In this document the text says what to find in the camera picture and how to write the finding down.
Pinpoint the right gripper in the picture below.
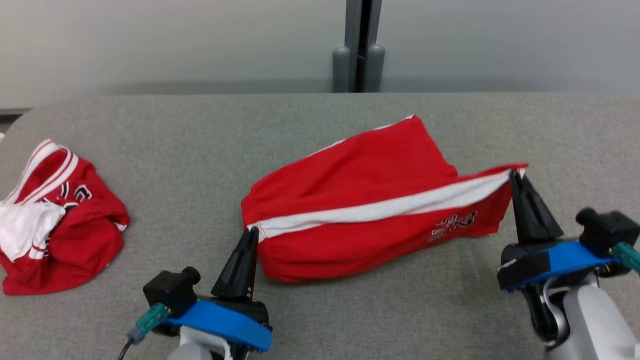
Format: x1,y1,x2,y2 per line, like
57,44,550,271
497,170,576,291

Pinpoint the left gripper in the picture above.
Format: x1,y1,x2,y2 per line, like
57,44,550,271
197,226,273,333

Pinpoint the red shorts white stripe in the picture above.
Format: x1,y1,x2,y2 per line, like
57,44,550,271
241,114,529,284

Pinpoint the red white basketball jersey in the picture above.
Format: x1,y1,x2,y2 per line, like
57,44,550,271
0,139,131,296

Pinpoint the grey cylinder bumper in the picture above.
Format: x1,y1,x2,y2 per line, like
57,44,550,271
332,46,352,93
367,44,386,93

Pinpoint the left blue camera mount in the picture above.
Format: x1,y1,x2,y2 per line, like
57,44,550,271
167,299,273,352

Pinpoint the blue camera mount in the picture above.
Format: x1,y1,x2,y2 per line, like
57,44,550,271
167,299,273,352
500,241,618,292

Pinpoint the right blue camera mount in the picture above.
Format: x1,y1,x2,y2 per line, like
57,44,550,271
500,241,618,292

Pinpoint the right teal cable connector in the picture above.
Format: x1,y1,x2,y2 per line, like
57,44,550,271
614,241,640,275

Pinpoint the teal cable connector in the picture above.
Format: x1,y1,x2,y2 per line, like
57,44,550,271
614,241,640,275
127,302,171,345

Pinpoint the left teal cable connector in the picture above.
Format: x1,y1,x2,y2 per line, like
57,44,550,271
127,302,171,345

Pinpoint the grey partition post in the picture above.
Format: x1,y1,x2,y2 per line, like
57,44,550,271
345,0,383,93

